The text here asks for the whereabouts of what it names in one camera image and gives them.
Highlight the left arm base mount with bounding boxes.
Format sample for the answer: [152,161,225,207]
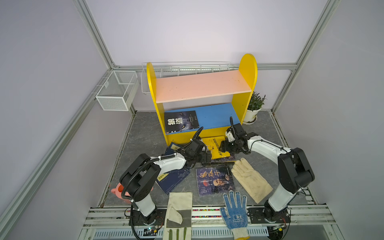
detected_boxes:
[129,209,166,240]

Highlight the blue thread-bound book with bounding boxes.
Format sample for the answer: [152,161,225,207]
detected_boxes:
[156,169,191,195]
[165,142,187,155]

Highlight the beige leather work glove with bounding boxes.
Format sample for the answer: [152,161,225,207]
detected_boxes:
[231,158,273,204]

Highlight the black wolf cover book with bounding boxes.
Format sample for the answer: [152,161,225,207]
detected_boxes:
[165,111,200,134]

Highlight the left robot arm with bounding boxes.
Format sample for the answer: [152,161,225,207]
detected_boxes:
[119,127,208,218]

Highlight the yellow bookshelf pink blue shelves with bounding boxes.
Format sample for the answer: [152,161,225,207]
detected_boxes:
[146,54,258,145]

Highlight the purple portrait book front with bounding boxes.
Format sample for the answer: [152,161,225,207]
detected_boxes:
[196,166,236,197]

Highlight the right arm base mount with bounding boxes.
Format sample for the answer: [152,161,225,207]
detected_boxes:
[247,207,291,224]

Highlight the lower blue thread-bound book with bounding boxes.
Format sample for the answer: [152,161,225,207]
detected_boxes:
[156,169,191,195]

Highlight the white wire mesh basket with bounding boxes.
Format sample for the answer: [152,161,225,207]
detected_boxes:
[96,71,140,112]

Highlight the blue dotted knit glove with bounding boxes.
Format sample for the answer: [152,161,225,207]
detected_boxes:
[220,191,250,240]

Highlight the pink watering can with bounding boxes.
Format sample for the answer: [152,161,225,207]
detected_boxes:
[111,183,130,203]

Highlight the top blue thread-bound book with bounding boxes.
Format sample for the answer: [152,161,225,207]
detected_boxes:
[165,142,187,155]

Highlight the yellow cartoon cover book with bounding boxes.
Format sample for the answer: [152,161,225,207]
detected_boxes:
[202,136,231,160]

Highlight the grey green canvas glove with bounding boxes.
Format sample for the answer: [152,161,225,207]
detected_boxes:
[163,192,193,240]

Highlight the potted green plant white pot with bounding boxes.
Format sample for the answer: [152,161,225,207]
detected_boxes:
[243,92,266,125]

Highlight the purple portrait book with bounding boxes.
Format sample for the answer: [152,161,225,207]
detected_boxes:
[196,166,236,197]
[202,156,236,167]

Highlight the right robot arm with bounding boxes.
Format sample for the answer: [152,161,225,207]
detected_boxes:
[220,117,315,217]

